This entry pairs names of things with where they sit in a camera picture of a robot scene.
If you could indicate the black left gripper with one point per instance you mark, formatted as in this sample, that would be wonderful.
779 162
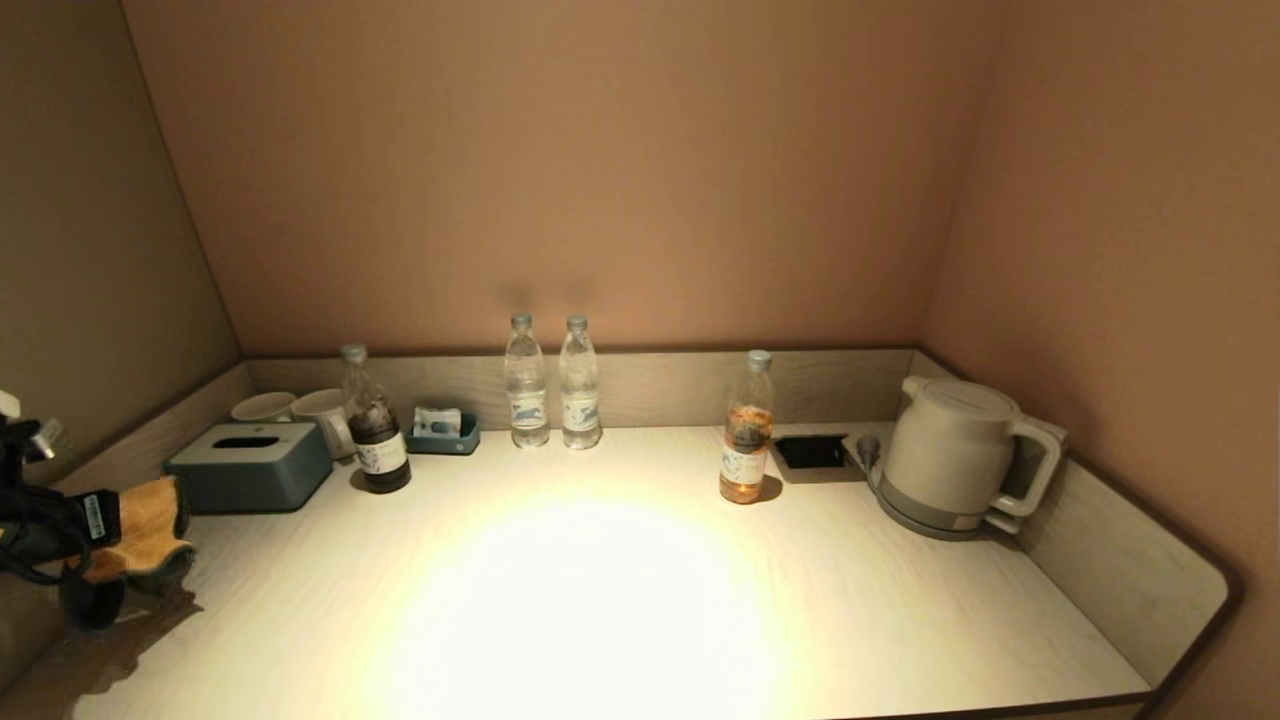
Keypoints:
45 528

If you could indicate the orange microfibre cloth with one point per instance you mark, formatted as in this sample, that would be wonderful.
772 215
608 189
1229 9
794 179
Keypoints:
150 520

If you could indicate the grey-blue tissue box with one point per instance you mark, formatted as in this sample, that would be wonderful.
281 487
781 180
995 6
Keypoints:
248 475

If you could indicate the white ceramic mug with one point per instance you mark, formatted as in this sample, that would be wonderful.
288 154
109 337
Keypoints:
262 407
322 410

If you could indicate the dark tea plastic bottle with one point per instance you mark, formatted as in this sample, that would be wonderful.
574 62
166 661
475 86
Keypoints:
380 450

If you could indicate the small blue tray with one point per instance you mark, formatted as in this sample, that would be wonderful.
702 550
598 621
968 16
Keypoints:
443 445

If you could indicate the white tea bag packet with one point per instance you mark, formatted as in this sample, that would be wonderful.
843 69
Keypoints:
437 420

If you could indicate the clear water bottle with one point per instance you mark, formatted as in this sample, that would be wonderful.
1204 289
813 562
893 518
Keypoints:
526 400
580 400

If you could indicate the amber tea plastic bottle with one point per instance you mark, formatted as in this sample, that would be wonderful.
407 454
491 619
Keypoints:
746 450

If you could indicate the black recessed power socket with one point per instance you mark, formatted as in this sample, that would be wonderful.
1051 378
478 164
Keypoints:
810 452

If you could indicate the grey power plug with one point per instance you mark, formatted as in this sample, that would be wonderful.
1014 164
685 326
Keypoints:
867 449

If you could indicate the grey kettle base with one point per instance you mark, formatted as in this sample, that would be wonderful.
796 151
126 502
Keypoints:
920 514

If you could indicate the beige electric kettle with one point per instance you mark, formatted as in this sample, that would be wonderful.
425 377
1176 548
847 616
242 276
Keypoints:
945 440

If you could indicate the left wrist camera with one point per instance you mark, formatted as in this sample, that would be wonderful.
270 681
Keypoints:
20 450

